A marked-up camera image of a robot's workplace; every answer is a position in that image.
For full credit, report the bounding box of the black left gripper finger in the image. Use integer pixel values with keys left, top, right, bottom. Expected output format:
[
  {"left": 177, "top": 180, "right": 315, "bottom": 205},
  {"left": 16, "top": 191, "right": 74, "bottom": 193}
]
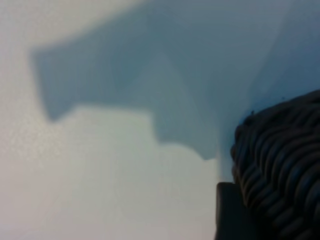
[{"left": 214, "top": 181, "right": 254, "bottom": 240}]

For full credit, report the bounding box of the dark brown wicker basket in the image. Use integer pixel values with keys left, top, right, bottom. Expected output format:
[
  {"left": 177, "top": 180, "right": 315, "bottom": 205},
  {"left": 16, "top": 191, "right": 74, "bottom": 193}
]
[{"left": 229, "top": 89, "right": 320, "bottom": 240}]

